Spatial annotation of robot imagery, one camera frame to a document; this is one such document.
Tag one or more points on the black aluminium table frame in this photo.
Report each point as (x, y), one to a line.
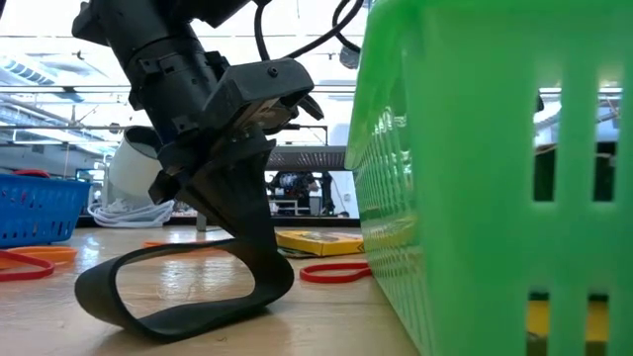
(306, 222)

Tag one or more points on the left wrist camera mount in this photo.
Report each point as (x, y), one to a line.
(247, 84)

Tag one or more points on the grey perforated metal riser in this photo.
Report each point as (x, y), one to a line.
(316, 158)

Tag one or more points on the black wide rubber band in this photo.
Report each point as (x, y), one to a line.
(188, 321)

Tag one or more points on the black ceiling device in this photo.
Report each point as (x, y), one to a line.
(349, 57)

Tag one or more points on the background robot station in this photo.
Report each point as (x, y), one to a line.
(292, 185)

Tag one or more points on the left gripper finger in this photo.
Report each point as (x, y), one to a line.
(237, 198)

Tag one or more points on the white cylindrical spotlight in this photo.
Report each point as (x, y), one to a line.
(131, 170)

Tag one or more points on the blue plastic basket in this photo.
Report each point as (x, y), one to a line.
(39, 212)

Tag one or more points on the green plastic basket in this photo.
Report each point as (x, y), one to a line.
(470, 198)

